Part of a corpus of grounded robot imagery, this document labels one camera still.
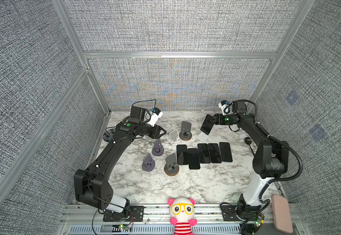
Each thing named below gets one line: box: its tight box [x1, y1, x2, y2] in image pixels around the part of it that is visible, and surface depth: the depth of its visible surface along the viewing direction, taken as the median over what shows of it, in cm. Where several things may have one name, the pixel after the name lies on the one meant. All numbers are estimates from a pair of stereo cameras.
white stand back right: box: [196, 131, 211, 142], surface depth 104 cm
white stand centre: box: [165, 129, 182, 147], surface depth 100 cm
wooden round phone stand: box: [164, 153, 180, 177], surface depth 86 cm
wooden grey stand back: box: [178, 120, 193, 141], surface depth 103 cm
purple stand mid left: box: [151, 138, 165, 157], surface depth 96 cm
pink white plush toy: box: [167, 197, 197, 235], surface depth 69 cm
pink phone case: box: [271, 194, 294, 234], surface depth 73 cm
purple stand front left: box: [141, 153, 156, 172], surface depth 87 cm
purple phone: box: [219, 141, 233, 163], surface depth 99 cm
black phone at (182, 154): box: [176, 144, 189, 166], surface depth 99 cm
